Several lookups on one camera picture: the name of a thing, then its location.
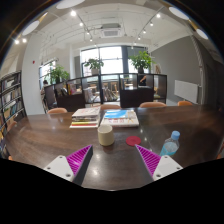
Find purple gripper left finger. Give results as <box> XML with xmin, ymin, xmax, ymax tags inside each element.
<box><xmin>43</xmin><ymin>144</ymin><xmax>94</xmax><ymax>187</ymax></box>

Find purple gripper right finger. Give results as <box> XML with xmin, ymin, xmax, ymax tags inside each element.
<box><xmin>134</xmin><ymin>144</ymin><xmax>184</xmax><ymax>182</ymax></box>

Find clear plastic water bottle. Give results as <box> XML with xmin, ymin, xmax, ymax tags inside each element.
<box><xmin>160</xmin><ymin>131</ymin><xmax>180</xmax><ymax>156</ymax></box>

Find red round coaster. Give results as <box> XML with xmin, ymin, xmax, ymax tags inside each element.
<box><xmin>126</xmin><ymin>136</ymin><xmax>141</xmax><ymax>146</ymax></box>

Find stack of books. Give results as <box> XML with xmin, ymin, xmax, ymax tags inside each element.
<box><xmin>70</xmin><ymin>107</ymin><xmax>100</xmax><ymax>128</ymax></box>

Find large blue cover book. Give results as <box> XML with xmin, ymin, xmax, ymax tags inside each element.
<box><xmin>101</xmin><ymin>109</ymin><xmax>139</xmax><ymax>127</ymax></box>

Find orange chair far left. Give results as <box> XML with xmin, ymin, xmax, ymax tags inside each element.
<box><xmin>47</xmin><ymin>108</ymin><xmax>68</xmax><ymax>114</ymax></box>

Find orange chair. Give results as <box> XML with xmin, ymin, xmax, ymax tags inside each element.
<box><xmin>139</xmin><ymin>102</ymin><xmax>167</xmax><ymax>108</ymax></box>
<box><xmin>47</xmin><ymin>108</ymin><xmax>68</xmax><ymax>114</ymax></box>
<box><xmin>178</xmin><ymin>101</ymin><xmax>193</xmax><ymax>106</ymax></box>
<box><xmin>101</xmin><ymin>104</ymin><xmax>121</xmax><ymax>110</ymax></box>

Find orange chair centre right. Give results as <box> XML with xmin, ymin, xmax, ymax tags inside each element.
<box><xmin>139</xmin><ymin>102</ymin><xmax>167</xmax><ymax>108</ymax></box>

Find orange chair centre left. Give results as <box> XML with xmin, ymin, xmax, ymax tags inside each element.
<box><xmin>101</xmin><ymin>104</ymin><xmax>121</xmax><ymax>110</ymax></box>

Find orange chair far right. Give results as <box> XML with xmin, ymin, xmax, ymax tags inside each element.
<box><xmin>178</xmin><ymin>101</ymin><xmax>193</xmax><ymax>106</ymax></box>

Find black open shelf divider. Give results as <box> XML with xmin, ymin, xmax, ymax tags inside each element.
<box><xmin>45</xmin><ymin>73</ymin><xmax>167</xmax><ymax>112</ymax></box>

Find black bookshelf with books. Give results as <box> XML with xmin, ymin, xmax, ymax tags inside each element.
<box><xmin>0</xmin><ymin>71</ymin><xmax>26</xmax><ymax>159</ymax></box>

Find potted plant left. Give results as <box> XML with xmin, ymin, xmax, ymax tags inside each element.
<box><xmin>46</xmin><ymin>65</ymin><xmax>69</xmax><ymax>84</ymax></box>

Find potted plant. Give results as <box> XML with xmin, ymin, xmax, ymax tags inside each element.
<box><xmin>46</xmin><ymin>65</ymin><xmax>69</xmax><ymax>84</ymax></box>
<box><xmin>129</xmin><ymin>51</ymin><xmax>154</xmax><ymax>74</ymax></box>
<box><xmin>84</xmin><ymin>58</ymin><xmax>104</xmax><ymax>75</ymax></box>

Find potted plant centre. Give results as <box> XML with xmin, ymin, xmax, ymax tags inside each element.
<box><xmin>84</xmin><ymin>58</ymin><xmax>104</xmax><ymax>75</ymax></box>

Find potted plant right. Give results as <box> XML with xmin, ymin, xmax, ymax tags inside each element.
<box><xmin>129</xmin><ymin>51</ymin><xmax>154</xmax><ymax>74</ymax></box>

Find ceiling air conditioner unit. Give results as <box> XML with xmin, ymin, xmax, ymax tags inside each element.
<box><xmin>100</xmin><ymin>23</ymin><xmax>121</xmax><ymax>38</ymax></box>

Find white wall radiator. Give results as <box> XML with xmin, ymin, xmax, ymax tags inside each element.
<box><xmin>174</xmin><ymin>80</ymin><xmax>198</xmax><ymax>103</ymax></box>

